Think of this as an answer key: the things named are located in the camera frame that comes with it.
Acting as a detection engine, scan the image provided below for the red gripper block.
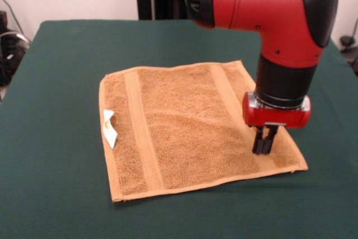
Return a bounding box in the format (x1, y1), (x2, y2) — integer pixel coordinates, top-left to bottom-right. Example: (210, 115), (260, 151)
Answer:
(242, 91), (312, 156)

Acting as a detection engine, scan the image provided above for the grey cable loop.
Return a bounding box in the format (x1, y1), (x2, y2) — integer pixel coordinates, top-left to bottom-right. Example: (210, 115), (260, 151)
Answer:
(0, 0), (31, 46)

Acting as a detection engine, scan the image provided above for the dark green table cloth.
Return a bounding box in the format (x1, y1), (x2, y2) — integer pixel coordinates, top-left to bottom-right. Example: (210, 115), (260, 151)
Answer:
(0, 19), (358, 239)

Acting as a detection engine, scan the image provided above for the tan terry towel white label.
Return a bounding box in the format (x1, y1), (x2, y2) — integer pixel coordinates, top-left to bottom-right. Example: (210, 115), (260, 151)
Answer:
(98, 60), (309, 203)

